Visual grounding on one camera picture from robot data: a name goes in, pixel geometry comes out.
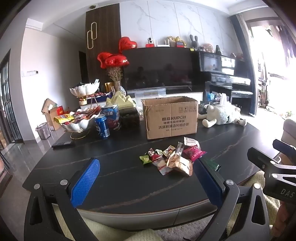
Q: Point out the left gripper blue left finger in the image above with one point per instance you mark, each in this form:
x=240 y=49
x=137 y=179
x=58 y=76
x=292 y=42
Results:
x=82 y=182

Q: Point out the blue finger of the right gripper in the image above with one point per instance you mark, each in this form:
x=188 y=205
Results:
x=284 y=148
x=261 y=160

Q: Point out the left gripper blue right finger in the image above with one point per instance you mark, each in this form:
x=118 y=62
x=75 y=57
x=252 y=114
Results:
x=210 y=182

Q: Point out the pink snack packet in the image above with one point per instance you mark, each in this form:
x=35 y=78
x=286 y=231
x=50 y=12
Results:
x=194 y=153

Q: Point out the beige large snack pouch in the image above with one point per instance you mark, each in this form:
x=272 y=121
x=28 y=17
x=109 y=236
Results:
x=179 y=163

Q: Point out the silver long snack bar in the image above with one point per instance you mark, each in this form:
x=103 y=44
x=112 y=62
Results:
x=179 y=149

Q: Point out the pale green candy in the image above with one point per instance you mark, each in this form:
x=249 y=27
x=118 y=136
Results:
x=159 y=152

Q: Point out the red white snack packet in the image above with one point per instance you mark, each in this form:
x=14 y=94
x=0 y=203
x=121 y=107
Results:
x=153 y=155

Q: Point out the green snack packet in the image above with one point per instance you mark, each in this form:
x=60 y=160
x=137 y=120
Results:
x=145 y=159

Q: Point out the red white clear packet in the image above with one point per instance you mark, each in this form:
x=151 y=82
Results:
x=162 y=166

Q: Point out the white gold candy packet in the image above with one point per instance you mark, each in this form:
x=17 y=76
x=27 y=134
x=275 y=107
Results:
x=168 y=151

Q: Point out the person right hand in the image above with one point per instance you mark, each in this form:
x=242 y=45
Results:
x=283 y=215

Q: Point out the dark green packet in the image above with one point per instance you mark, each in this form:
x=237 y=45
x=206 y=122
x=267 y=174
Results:
x=214 y=166

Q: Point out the black remote control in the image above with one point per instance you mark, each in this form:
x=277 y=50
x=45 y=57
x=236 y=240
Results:
x=63 y=145

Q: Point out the white plush sheep toy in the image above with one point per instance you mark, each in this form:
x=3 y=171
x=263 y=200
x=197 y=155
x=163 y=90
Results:
x=223 y=113

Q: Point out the piano bench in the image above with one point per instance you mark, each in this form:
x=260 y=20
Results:
x=242 y=99

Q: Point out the white lower shell bowl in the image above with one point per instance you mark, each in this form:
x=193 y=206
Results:
x=81 y=126

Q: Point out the white shell bowl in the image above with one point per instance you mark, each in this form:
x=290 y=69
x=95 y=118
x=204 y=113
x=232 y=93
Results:
x=81 y=126
x=82 y=89

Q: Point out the grey plastic bin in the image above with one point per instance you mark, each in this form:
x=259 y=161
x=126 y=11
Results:
x=43 y=131

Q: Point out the blue pepsi can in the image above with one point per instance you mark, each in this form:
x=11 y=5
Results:
x=101 y=126

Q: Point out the yellow snack bag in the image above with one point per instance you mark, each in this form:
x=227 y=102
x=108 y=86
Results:
x=64 y=119

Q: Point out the brown cardboard box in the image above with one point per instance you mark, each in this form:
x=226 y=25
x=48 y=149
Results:
x=170 y=116

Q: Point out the black tin box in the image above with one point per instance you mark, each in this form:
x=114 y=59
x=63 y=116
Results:
x=129 y=118

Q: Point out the open cardboard box floor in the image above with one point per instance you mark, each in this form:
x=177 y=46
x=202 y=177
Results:
x=50 y=110

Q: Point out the yellow mountain shaped box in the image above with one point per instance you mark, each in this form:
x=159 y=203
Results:
x=121 y=101

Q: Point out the black upright piano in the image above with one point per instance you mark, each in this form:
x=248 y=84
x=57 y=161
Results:
x=220 y=74

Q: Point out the white upper shell bowl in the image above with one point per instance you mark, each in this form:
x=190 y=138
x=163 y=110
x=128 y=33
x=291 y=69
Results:
x=82 y=89

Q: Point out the dried flower bouquet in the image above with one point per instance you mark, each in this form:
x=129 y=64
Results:
x=115 y=74

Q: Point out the black bunny figurine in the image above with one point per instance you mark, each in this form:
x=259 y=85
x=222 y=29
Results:
x=194 y=42

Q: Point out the red heart balloon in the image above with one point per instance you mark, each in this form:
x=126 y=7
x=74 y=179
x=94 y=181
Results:
x=108 y=60
x=126 y=44

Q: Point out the black television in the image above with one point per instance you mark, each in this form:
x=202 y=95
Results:
x=157 y=67

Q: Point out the red heart balloon upper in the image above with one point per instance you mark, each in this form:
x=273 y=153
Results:
x=126 y=44

